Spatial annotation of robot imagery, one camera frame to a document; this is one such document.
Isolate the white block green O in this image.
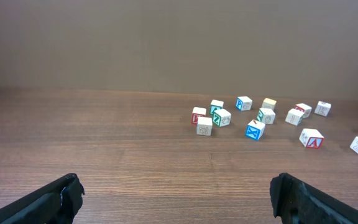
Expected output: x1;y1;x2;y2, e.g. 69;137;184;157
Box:
257;108;275;124

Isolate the white block letter K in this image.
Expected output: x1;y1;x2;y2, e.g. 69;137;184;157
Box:
314;101;331;117

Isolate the white block teal A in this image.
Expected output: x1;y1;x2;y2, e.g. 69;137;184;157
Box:
209;100;224;114

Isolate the white block paw print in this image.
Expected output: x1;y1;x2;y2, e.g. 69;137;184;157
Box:
196;117;213;136

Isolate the white block green Z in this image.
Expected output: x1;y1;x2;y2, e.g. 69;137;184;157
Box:
213;109;231;127

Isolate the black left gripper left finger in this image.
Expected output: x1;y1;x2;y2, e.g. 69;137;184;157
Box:
0;173;85;224

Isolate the white block blue P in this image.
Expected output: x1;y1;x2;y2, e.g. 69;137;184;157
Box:
236;96;253;111

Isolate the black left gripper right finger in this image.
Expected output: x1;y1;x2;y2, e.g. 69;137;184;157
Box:
269;173;358;224

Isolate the white block red W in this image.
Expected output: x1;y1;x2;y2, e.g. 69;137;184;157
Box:
191;107;206;124

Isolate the white block red A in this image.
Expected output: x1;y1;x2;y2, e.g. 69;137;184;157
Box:
299;128;324;149

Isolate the yellow topped block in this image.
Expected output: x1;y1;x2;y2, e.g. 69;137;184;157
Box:
261;98;277;110

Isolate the white block red side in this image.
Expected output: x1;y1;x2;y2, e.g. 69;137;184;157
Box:
294;103;312;118

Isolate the white block numeral one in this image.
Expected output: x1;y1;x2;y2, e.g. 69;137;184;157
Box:
285;108;305;126

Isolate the white block blue X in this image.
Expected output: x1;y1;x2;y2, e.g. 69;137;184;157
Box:
245;119;265;141

